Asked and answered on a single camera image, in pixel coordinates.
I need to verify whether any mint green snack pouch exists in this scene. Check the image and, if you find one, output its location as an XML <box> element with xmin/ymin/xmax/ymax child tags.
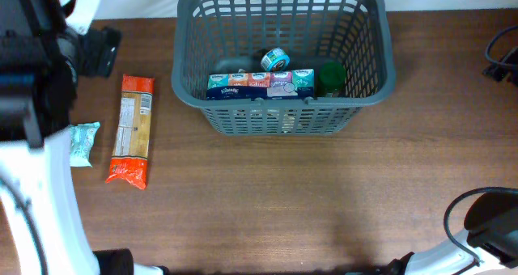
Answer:
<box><xmin>69</xmin><ymin>122</ymin><xmax>100</xmax><ymax>167</ymax></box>

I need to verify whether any orange biscuit packet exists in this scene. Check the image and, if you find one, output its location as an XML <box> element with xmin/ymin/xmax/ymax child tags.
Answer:
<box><xmin>105</xmin><ymin>74</ymin><xmax>155</xmax><ymax>190</ymax></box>

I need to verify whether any green lid jar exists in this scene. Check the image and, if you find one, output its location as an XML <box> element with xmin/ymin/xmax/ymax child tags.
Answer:
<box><xmin>316</xmin><ymin>61</ymin><xmax>346</xmax><ymax>98</ymax></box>

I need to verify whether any blue round tin can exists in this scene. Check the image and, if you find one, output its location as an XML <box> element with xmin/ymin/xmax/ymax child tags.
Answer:
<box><xmin>261</xmin><ymin>48</ymin><xmax>291</xmax><ymax>72</ymax></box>

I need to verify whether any blue biscuit box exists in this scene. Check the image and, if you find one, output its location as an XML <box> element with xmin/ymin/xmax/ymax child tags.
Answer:
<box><xmin>206</xmin><ymin>69</ymin><xmax>315</xmax><ymax>100</ymax></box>

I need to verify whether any beige brown snack bag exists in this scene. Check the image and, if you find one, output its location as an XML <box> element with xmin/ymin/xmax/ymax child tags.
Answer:
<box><xmin>249</xmin><ymin>99</ymin><xmax>296</xmax><ymax>133</ymax></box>

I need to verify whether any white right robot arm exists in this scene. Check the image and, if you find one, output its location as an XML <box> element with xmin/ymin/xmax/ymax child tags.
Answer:
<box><xmin>384</xmin><ymin>187</ymin><xmax>517</xmax><ymax>274</ymax></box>

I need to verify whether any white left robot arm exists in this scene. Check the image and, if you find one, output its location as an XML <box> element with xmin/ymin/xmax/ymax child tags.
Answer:
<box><xmin>1</xmin><ymin>0</ymin><xmax>167</xmax><ymax>274</ymax></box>

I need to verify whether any grey plastic basket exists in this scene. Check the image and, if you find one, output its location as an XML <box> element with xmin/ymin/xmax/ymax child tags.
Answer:
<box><xmin>172</xmin><ymin>0</ymin><xmax>396</xmax><ymax>135</ymax></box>

